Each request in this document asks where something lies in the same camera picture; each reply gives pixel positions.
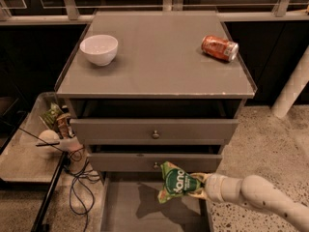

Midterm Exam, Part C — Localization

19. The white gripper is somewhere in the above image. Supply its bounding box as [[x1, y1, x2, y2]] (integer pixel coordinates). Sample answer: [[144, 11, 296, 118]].
[[188, 172, 226, 203]]

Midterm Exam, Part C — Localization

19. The green rice chip bag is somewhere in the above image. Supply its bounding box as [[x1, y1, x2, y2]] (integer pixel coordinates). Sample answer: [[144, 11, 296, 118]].
[[157, 161, 202, 204]]

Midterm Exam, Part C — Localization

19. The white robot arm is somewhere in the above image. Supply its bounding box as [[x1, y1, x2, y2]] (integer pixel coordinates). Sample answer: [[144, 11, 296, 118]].
[[190, 46, 309, 232]]

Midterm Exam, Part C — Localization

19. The grey bottom drawer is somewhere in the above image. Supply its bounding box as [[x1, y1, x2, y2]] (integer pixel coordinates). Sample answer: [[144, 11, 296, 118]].
[[100, 172, 211, 232]]

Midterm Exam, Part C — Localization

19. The grey drawer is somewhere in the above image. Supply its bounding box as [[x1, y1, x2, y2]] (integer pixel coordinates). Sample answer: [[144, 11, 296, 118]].
[[89, 145, 222, 172], [100, 172, 211, 232], [70, 119, 239, 145]]

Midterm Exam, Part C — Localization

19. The grey middle drawer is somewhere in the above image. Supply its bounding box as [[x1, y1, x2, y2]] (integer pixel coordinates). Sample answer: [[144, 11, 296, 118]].
[[89, 145, 222, 172]]

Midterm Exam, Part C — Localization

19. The grey drawer cabinet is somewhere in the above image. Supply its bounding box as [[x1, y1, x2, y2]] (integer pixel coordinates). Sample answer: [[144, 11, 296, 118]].
[[53, 10, 258, 232]]

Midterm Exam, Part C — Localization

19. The grey top drawer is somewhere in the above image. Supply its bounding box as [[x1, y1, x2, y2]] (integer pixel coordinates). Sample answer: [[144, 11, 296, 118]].
[[70, 119, 239, 145]]

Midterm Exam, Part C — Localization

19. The green snack bag in bin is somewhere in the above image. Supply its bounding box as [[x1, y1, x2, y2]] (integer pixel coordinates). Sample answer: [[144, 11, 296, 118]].
[[40, 102, 63, 130]]

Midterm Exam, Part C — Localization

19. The white cup in bin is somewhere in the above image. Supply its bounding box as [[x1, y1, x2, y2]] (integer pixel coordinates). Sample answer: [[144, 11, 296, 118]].
[[60, 136, 83, 152]]

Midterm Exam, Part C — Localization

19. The orange soda can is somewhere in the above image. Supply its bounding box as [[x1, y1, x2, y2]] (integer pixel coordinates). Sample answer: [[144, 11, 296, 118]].
[[201, 35, 239, 62]]

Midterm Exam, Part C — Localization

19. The brown snack packet in bin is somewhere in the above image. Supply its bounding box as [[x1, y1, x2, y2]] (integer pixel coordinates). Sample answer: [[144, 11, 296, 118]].
[[56, 113, 73, 138]]

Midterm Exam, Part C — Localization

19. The white ball in bin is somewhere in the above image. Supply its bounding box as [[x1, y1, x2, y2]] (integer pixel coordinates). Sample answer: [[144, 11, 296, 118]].
[[37, 130, 60, 152]]

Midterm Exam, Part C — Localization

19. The white ceramic bowl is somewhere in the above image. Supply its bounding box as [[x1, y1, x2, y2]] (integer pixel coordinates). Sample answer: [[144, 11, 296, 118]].
[[79, 35, 118, 66]]

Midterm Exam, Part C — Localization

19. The black metal stand bar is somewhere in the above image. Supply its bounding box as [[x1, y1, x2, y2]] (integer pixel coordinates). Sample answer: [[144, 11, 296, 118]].
[[31, 152, 68, 232]]

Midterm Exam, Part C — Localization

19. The black cable on floor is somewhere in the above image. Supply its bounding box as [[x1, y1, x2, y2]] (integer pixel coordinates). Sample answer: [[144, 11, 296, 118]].
[[3, 121, 101, 232]]

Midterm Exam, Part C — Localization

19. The white window frame rail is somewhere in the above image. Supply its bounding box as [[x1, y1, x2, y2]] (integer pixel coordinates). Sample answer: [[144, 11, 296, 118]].
[[0, 0, 309, 25]]

